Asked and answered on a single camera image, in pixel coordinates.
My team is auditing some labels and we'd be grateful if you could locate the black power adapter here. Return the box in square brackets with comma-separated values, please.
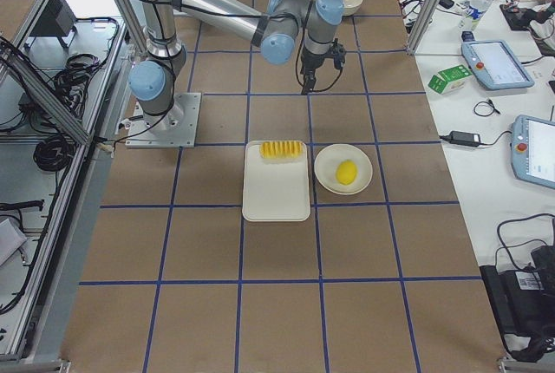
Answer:
[449, 130, 481, 147]

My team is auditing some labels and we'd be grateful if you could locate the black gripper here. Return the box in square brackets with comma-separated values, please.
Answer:
[301, 38, 336, 95]

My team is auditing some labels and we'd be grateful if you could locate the sliced yellow bread loaf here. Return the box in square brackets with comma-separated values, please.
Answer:
[259, 141, 304, 160]

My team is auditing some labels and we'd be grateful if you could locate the yellow lemon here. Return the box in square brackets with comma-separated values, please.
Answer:
[336, 160, 358, 186]

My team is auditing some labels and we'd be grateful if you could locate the blue teach pendant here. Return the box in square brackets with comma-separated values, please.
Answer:
[511, 115, 554, 189]
[460, 40, 535, 90]

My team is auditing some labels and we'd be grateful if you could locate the aluminium frame post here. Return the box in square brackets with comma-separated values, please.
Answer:
[407, 0, 440, 55]

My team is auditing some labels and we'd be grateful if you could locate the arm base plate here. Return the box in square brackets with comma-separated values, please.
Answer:
[124, 93, 202, 148]

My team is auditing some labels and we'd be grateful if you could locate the green white carton box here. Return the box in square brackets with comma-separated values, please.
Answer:
[428, 64, 472, 95]

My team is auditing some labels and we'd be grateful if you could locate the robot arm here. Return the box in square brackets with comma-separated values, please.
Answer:
[141, 0, 345, 95]

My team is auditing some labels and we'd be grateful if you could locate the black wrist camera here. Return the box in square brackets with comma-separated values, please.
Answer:
[331, 40, 346, 71]

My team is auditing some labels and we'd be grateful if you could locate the cream rectangular tray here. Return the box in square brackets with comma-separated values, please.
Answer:
[242, 141, 310, 222]

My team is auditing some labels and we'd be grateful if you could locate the clear water bottle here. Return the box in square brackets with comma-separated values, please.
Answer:
[459, 0, 493, 31]

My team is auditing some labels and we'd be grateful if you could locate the cream round plate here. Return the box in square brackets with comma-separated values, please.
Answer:
[314, 144, 373, 195]

